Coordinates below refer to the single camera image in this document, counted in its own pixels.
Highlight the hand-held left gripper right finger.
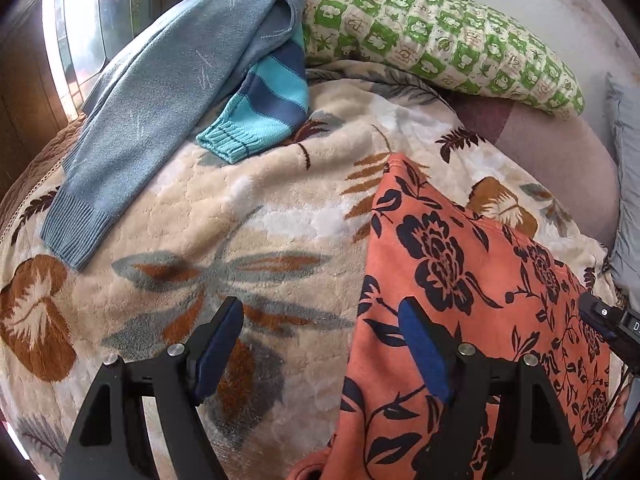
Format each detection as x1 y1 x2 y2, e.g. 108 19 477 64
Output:
398 297 585 480

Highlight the beige leaf-print blanket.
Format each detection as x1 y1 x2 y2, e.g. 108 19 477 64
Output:
0 67 613 480

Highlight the leaded glass door panel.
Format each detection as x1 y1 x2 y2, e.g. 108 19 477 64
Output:
42 0 151 106

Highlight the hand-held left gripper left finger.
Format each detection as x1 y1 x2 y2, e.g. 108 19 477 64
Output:
59 296 244 480

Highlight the dark wooden door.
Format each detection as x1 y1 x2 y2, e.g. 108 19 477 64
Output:
0 0 116 196

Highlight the orange floral garment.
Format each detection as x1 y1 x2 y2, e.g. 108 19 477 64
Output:
287 152 626 480

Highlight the green patterned pillow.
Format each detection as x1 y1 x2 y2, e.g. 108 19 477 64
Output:
302 0 586 121

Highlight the pinkish sofa backrest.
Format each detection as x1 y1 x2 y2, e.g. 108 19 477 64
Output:
447 94 621 248

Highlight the person's right hand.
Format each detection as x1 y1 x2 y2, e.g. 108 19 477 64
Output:
590 387 632 467

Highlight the teal striped knit sweater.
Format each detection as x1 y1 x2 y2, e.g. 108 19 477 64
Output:
196 27 310 165

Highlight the grey-blue pillow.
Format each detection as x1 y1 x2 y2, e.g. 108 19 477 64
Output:
604 72 640 301

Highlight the grey-blue knit sweater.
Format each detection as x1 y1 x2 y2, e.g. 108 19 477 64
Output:
40 0 391 272

